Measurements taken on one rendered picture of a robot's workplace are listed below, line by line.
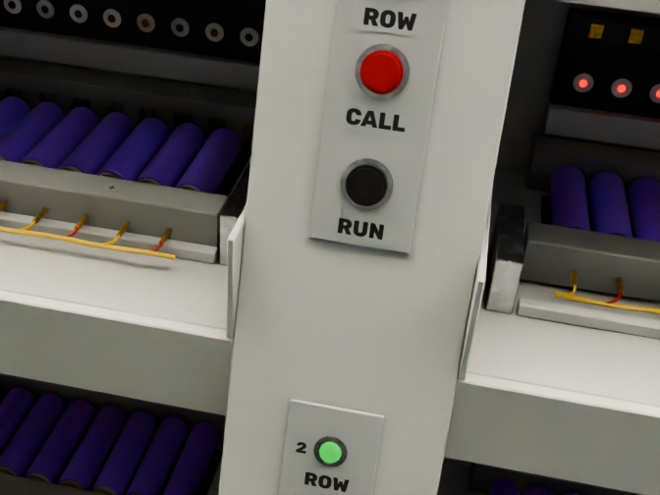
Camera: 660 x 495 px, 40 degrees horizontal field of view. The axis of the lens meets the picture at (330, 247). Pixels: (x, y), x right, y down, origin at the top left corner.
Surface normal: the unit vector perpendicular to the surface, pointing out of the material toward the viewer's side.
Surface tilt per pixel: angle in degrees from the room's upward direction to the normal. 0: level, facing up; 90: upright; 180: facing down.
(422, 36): 90
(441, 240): 90
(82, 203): 107
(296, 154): 90
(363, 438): 90
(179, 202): 17
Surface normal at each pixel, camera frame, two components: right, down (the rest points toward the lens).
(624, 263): -0.18, 0.54
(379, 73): -0.16, 0.28
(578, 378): 0.07, -0.83
